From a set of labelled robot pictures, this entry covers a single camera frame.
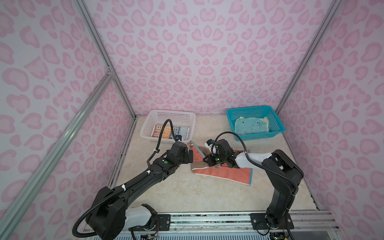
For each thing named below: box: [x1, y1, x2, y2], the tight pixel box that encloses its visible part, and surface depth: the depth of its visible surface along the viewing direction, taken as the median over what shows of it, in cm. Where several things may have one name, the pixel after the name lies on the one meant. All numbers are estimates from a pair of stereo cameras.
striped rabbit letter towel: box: [151, 125, 190, 141], surface depth 108 cm
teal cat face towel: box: [235, 116, 270, 135], surface depth 115 cm
